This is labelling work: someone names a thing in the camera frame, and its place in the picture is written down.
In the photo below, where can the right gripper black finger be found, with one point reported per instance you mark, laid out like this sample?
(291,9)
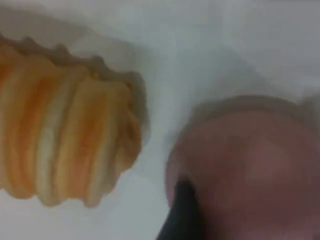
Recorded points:
(183,215)

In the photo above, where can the striped long bread loaf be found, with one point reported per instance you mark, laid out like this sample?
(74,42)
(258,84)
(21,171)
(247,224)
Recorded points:
(65,130)

